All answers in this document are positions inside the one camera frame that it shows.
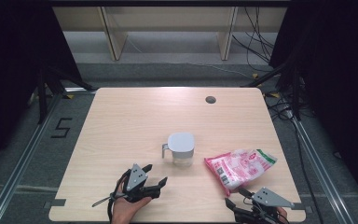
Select grey strap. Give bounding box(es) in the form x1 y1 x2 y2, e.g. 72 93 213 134
91 193 120 208

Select black curtain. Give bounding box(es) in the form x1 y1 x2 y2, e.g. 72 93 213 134
268 0 358 214
0 0 83 178

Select beige wooden shelf unit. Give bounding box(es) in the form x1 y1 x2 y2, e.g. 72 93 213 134
51 6 288 62

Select metal floor rail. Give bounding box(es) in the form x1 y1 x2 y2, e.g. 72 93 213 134
0 88 97 224
290 116 357 224

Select pink and white plastic bag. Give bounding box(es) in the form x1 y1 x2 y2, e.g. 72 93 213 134
203 148 278 198

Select bundle of black cables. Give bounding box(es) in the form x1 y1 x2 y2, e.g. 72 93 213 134
231 7 276 73

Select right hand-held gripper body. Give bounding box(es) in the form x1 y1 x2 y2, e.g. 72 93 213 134
233 186 295 224

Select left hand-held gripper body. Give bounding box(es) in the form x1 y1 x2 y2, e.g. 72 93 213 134
121 163 162 203

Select person's right hand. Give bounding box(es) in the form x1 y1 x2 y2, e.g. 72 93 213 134
276 207 289 224

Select person's left hand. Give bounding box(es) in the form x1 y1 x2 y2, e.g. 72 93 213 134
111 195 153 224

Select black metal stand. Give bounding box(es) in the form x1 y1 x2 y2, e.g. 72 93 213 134
241 57 304 120
36 63 96 125

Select black floor cable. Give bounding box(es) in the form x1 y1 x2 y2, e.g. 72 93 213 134
267 92 320 224

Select clear jar with grey lid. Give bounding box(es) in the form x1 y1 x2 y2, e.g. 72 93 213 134
161 133 196 167

